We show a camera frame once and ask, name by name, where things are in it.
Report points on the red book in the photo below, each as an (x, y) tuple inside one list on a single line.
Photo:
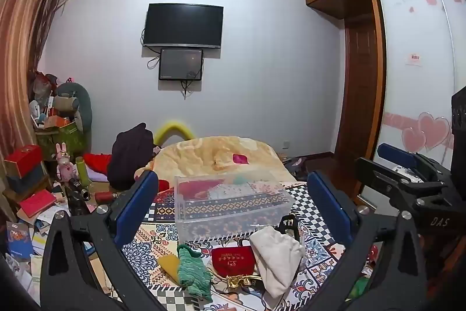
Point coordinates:
[(38, 203)]

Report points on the small black monitor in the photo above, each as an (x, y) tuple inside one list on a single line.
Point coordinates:
[(181, 64)]

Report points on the clear plastic storage box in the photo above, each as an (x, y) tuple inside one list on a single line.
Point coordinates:
[(233, 209)]

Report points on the pile of papers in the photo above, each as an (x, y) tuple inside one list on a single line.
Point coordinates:
[(42, 223)]

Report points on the yellow curved cushion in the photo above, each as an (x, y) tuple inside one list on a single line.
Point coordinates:
[(174, 127)]

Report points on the red gift box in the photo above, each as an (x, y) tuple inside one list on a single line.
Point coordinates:
[(23, 159)]

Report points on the patterned bed sheet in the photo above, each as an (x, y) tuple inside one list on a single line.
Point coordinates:
[(153, 245)]

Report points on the black backpack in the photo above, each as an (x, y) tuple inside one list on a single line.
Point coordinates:
[(131, 158)]

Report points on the brown wooden door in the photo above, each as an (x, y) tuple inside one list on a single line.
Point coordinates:
[(358, 92)]

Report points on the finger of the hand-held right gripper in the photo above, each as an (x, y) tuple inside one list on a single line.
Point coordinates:
[(375, 174), (397, 155)]

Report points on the clutter of boxes and bags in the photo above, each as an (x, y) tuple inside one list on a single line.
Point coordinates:
[(45, 103)]

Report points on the green cylinder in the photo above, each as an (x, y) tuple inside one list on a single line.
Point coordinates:
[(82, 170)]

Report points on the dark box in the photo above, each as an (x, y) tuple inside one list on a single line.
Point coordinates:
[(27, 181)]

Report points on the green knitted cloth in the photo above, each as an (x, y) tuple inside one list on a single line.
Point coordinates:
[(194, 271)]

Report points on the grey green plush toy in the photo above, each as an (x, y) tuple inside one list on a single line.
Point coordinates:
[(78, 103)]

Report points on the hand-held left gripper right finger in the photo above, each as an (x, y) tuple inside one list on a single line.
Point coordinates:
[(327, 203)]

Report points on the pink bunny doll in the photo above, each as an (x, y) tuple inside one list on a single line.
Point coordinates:
[(66, 165)]

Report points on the red cloth in box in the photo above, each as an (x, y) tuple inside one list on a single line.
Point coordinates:
[(198, 189)]

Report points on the blue book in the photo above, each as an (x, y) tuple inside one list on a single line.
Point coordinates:
[(20, 240)]

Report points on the red cylinder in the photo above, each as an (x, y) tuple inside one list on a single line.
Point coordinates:
[(105, 197)]

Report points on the small pink red pouch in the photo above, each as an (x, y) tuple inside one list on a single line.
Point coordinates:
[(241, 159)]

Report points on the gold ribbon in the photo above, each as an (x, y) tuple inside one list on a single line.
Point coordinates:
[(238, 281)]

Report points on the black wall television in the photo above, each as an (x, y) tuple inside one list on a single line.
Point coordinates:
[(184, 25)]

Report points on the yellow cloth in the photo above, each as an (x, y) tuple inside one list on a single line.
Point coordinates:
[(170, 265)]

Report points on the white dotted cloth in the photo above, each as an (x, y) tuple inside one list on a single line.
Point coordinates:
[(229, 191)]

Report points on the white cloth bag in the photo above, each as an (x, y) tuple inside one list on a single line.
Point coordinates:
[(276, 256)]

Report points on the wooden wardrobe with heart doors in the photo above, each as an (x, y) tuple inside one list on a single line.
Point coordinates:
[(411, 41)]

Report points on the black flashlight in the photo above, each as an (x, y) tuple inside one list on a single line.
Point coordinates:
[(79, 189)]

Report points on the brown striped curtain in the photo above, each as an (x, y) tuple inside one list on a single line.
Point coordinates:
[(22, 59)]

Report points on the beige blanket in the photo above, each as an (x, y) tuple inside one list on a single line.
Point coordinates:
[(207, 154)]

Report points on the green bag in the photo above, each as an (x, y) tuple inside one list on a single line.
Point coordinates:
[(63, 141)]

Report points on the wall socket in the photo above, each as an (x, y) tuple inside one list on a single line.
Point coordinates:
[(286, 144)]

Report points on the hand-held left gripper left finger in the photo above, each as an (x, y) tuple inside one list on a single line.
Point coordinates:
[(136, 205)]

